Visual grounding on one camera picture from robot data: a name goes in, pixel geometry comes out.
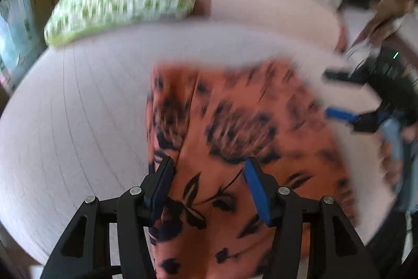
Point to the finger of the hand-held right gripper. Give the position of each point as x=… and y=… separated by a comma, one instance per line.
x=341, y=115
x=336, y=74

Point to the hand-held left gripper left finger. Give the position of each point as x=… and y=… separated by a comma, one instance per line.
x=161, y=182

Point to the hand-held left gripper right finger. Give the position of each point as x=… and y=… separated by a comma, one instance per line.
x=258, y=195

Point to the orange floral garment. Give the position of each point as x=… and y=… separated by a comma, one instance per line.
x=235, y=141

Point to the person's right hand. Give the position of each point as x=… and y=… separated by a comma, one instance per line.
x=388, y=164

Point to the brown cloth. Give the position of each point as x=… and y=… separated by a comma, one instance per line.
x=385, y=14

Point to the pink pillow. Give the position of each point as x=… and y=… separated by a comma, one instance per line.
x=267, y=11

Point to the white quilted mattress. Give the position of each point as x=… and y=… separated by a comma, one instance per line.
x=75, y=109

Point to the person's black pants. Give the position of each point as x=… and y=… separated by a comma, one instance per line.
x=392, y=246

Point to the green patterned pillow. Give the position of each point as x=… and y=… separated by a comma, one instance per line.
x=120, y=1

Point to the window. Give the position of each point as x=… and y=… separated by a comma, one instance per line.
x=18, y=34

